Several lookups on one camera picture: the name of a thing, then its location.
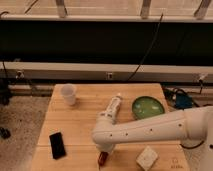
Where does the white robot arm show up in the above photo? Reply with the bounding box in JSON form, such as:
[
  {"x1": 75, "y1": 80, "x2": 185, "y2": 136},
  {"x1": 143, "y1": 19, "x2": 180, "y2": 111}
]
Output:
[{"x1": 92, "y1": 106, "x2": 213, "y2": 171}]

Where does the white plastic bottle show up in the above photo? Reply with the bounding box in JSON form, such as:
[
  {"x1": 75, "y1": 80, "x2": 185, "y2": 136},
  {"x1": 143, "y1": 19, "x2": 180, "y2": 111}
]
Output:
[{"x1": 106, "y1": 94, "x2": 122, "y2": 117}]

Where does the green bowl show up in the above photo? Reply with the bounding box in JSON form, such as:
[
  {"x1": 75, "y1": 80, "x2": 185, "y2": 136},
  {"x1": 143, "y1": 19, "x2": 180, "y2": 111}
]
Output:
[{"x1": 132, "y1": 96, "x2": 165, "y2": 120}]

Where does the black smartphone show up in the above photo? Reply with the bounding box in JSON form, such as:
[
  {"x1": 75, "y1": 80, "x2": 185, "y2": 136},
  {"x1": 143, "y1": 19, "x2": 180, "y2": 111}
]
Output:
[{"x1": 49, "y1": 132, "x2": 66, "y2": 159}]

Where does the blue power box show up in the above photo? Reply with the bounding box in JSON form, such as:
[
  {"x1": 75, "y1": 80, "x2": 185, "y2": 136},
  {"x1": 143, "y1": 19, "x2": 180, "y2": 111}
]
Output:
[{"x1": 175, "y1": 94, "x2": 192, "y2": 109}]

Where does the white sponge block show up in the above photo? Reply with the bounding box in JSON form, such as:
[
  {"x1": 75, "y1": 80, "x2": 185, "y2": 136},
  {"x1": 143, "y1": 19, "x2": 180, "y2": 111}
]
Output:
[{"x1": 136, "y1": 146, "x2": 158, "y2": 171}]

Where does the black object on floor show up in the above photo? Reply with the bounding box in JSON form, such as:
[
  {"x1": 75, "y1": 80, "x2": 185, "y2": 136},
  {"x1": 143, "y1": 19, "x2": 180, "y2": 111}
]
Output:
[{"x1": 0, "y1": 127, "x2": 11, "y2": 139}]

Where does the black hanging cable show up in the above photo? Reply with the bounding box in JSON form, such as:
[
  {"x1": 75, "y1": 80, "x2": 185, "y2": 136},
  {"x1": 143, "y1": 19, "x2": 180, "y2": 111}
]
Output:
[{"x1": 125, "y1": 13, "x2": 165, "y2": 83}]

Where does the black floor cable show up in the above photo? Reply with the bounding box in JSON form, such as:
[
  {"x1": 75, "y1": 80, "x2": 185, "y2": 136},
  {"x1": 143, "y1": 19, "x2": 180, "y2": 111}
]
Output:
[{"x1": 163, "y1": 87, "x2": 208, "y2": 150}]

